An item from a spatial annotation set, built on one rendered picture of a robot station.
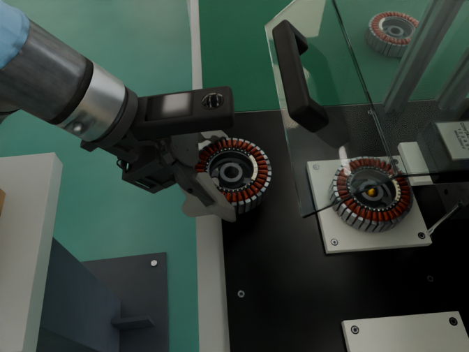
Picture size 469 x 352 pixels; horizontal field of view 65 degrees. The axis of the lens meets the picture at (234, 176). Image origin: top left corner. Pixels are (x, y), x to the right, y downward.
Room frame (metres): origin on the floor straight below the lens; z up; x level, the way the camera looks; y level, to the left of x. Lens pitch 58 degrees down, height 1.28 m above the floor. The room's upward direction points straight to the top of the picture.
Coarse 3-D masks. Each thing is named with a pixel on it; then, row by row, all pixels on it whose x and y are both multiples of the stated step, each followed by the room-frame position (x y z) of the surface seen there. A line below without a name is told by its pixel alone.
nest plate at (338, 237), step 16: (384, 192) 0.28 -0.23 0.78; (416, 208) 0.25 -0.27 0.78; (320, 224) 0.23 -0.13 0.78; (336, 224) 0.22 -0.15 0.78; (352, 224) 0.22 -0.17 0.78; (400, 224) 0.22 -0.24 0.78; (416, 224) 0.22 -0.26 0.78; (336, 240) 0.20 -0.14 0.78; (352, 240) 0.20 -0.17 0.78; (368, 240) 0.20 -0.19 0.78; (384, 240) 0.20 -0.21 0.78; (400, 240) 0.20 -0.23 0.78; (416, 240) 0.20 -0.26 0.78
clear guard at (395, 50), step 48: (336, 0) 0.33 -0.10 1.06; (384, 0) 0.33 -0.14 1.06; (432, 0) 0.33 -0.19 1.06; (336, 48) 0.27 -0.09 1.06; (384, 48) 0.26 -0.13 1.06; (432, 48) 0.26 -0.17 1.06; (336, 96) 0.22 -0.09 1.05; (384, 96) 0.20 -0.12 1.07; (432, 96) 0.20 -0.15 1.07; (288, 144) 0.20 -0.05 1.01; (336, 144) 0.18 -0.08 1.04; (384, 144) 0.16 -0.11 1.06; (432, 144) 0.16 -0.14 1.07; (336, 192) 0.14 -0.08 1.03
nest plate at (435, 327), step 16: (352, 320) 0.09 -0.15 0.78; (368, 320) 0.09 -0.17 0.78; (384, 320) 0.09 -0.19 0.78; (400, 320) 0.09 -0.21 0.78; (416, 320) 0.09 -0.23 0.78; (432, 320) 0.09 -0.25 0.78; (448, 320) 0.09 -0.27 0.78; (352, 336) 0.07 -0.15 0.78; (368, 336) 0.07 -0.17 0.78; (384, 336) 0.07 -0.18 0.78; (400, 336) 0.07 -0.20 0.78; (416, 336) 0.07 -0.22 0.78; (432, 336) 0.07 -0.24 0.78; (448, 336) 0.07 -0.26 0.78; (464, 336) 0.07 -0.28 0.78
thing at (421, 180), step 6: (450, 174) 0.24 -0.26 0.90; (456, 174) 0.24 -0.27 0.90; (462, 174) 0.24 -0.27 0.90; (468, 174) 0.24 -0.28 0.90; (414, 180) 0.24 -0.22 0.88; (420, 180) 0.24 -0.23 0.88; (426, 180) 0.24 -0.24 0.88; (432, 180) 0.24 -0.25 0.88; (438, 180) 0.23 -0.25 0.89; (444, 180) 0.23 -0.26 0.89; (450, 180) 0.23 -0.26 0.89; (456, 180) 0.24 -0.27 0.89; (462, 180) 0.24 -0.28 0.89; (468, 180) 0.24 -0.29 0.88
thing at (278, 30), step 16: (272, 32) 0.30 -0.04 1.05; (288, 32) 0.28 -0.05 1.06; (288, 48) 0.26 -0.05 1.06; (304, 48) 0.29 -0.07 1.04; (288, 64) 0.24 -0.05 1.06; (288, 80) 0.23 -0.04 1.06; (304, 80) 0.22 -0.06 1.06; (288, 96) 0.21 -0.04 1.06; (304, 96) 0.20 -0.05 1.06; (288, 112) 0.20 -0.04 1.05; (304, 112) 0.19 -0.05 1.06; (320, 112) 0.20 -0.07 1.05; (320, 128) 0.19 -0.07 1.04
